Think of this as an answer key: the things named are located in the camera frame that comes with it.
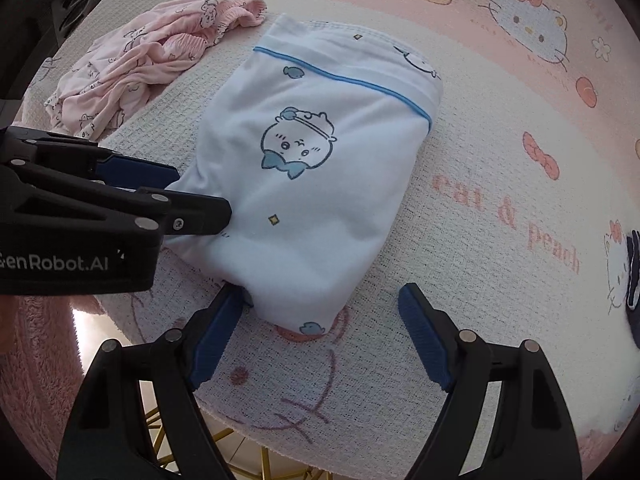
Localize navy blue garment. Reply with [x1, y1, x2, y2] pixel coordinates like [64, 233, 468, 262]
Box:
[624, 230, 640, 349]

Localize pink cat printed blanket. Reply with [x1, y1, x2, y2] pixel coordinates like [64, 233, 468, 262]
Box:
[30, 0, 640, 471]

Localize gold wire table base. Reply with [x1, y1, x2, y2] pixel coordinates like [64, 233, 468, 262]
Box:
[144, 400, 322, 480]

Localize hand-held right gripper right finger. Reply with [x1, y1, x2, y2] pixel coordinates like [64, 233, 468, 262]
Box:
[398, 282, 583, 480]

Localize pink printed pajama pants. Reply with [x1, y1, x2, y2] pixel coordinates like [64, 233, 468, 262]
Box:
[44, 0, 269, 141]

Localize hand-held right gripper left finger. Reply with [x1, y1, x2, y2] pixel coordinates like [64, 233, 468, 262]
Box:
[57, 284, 246, 480]

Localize person's left forearm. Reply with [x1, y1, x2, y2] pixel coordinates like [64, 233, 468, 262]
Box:
[0, 290, 103, 428]

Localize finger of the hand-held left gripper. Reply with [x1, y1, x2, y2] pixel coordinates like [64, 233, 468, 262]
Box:
[15, 165, 233, 236]
[0, 127, 180, 191]

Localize pale blue printed pajama pants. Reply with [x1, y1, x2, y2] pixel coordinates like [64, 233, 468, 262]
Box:
[162, 14, 444, 337]

